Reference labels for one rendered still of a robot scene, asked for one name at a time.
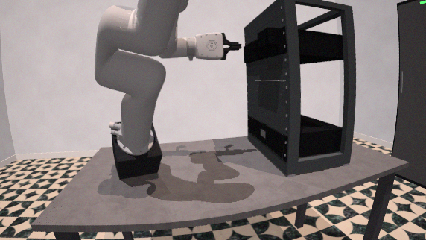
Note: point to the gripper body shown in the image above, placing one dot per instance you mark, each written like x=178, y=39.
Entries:
x=209, y=46

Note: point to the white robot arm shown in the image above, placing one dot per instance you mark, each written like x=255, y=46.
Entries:
x=151, y=30

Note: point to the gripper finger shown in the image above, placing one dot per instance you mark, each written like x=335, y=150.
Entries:
x=226, y=50
x=226, y=42

